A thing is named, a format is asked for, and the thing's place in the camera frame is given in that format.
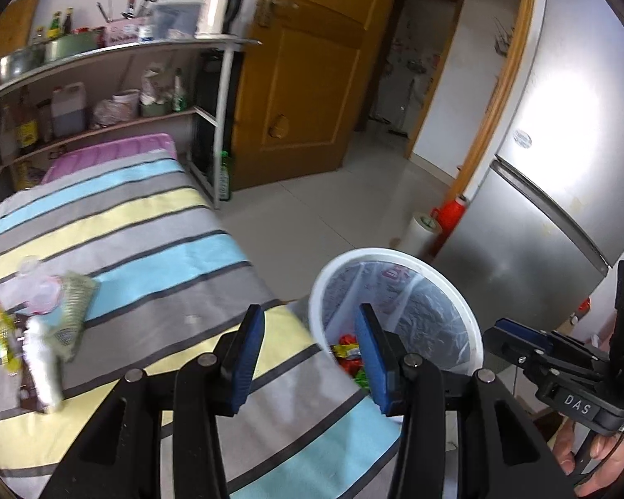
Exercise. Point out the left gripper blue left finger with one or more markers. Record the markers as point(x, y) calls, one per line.
point(237, 353)

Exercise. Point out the pale green snack packet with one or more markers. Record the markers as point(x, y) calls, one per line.
point(78, 293)

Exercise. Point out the wooden cutting board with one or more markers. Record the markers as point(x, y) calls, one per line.
point(15, 25)

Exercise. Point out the person's right hand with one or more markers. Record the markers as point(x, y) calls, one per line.
point(601, 448)

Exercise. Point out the clear plastic box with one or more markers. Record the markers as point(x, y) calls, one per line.
point(174, 20)

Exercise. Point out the green bottle on floor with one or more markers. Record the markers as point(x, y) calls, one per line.
point(224, 183)

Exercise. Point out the yellow snack wrapper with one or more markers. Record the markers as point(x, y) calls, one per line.
point(10, 359)

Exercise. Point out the steel bowl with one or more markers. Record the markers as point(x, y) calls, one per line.
point(21, 61)

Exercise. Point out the green basin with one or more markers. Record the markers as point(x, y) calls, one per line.
point(69, 45)

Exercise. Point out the red plastic bag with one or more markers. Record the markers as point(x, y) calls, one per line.
point(347, 348)

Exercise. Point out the striped table cloth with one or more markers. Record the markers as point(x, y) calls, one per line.
point(170, 282)

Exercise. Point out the white oil jug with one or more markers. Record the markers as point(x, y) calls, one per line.
point(69, 110)

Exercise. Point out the green snack wrapper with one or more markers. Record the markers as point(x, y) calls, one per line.
point(360, 378)

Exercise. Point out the dark brown wrapper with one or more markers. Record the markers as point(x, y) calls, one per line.
point(28, 399)

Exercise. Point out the pink utensil basket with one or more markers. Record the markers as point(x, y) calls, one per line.
point(123, 31)

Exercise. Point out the wooden door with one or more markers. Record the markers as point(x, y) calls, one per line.
point(302, 86)

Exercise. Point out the pink plastic stool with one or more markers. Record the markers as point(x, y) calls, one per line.
point(100, 153)

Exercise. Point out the white trash bin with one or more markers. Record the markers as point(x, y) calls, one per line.
point(408, 296)

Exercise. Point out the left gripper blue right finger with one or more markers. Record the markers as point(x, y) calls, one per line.
point(381, 352)

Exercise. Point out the silver refrigerator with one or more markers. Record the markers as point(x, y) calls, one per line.
point(546, 225)

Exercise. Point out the oil bottle yellow label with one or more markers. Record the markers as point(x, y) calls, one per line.
point(27, 133)

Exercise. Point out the paper towel roll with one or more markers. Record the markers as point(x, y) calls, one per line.
point(422, 232)

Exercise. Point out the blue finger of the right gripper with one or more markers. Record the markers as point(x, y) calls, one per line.
point(526, 334)
point(536, 363)

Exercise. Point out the white foam sleeve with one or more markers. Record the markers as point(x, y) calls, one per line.
point(42, 364)

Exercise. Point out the white electric kettle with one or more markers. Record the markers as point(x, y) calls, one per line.
point(217, 16)

